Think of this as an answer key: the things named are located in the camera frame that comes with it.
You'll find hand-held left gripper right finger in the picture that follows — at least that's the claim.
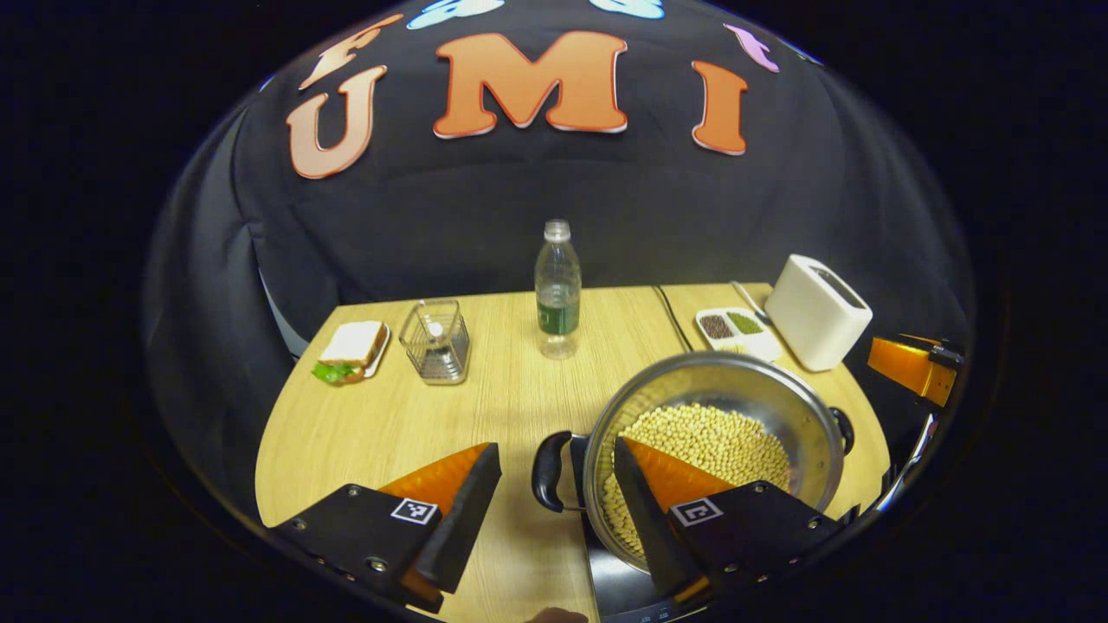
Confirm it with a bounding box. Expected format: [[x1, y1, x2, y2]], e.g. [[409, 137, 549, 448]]
[[613, 437, 858, 606]]

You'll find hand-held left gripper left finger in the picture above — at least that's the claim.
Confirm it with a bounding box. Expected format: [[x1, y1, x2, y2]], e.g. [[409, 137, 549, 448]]
[[273, 443, 503, 615]]

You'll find steel pot with black handles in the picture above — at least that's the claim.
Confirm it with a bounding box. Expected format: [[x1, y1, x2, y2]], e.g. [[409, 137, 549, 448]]
[[531, 351, 856, 575]]

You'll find white toaster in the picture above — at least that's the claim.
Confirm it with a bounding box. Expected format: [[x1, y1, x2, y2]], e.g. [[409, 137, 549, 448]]
[[765, 254, 874, 373]]

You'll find pile of yellow soybeans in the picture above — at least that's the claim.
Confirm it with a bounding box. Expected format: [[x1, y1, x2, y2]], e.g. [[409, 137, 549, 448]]
[[602, 403, 792, 560]]

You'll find grey spoon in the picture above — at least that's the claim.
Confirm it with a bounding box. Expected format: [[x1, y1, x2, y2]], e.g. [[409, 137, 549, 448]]
[[730, 280, 772, 326]]

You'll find white divided seasoning tray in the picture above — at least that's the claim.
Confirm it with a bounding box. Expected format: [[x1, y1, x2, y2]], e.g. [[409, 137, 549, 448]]
[[695, 307, 785, 363]]

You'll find wooden knob metal utensil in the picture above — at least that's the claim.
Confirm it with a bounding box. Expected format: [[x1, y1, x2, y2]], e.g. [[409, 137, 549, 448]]
[[424, 322, 452, 378]]

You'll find sandwich with lettuce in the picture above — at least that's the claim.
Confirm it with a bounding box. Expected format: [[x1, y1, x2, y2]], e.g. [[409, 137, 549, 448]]
[[312, 320, 388, 387]]

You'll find clear plastic water bottle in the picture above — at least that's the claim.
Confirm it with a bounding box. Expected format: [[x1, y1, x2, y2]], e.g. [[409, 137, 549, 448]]
[[534, 219, 583, 361]]

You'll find black backdrop cloth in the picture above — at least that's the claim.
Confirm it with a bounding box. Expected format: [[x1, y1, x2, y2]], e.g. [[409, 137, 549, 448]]
[[143, 0, 979, 520]]

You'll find metal wire basket holder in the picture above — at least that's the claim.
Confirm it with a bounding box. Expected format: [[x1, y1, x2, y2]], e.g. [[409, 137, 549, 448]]
[[399, 299, 472, 386]]

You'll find black power cable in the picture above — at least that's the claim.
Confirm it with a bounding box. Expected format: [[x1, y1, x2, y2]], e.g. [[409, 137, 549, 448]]
[[651, 285, 694, 355]]

